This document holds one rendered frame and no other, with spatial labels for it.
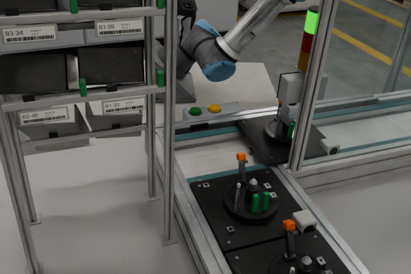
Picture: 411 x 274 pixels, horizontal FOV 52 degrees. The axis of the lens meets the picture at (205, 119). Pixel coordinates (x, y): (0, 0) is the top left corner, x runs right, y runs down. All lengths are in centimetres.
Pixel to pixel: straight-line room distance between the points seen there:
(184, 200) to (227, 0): 359
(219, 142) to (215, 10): 321
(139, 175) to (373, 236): 69
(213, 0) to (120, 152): 320
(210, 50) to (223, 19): 302
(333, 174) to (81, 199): 74
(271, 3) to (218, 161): 57
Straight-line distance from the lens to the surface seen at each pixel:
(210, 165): 129
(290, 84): 110
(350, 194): 138
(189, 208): 108
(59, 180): 136
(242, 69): 202
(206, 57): 158
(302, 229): 106
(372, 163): 141
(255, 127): 138
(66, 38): 418
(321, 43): 105
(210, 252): 100
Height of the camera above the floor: 171
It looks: 32 degrees down
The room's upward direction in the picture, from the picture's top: 4 degrees clockwise
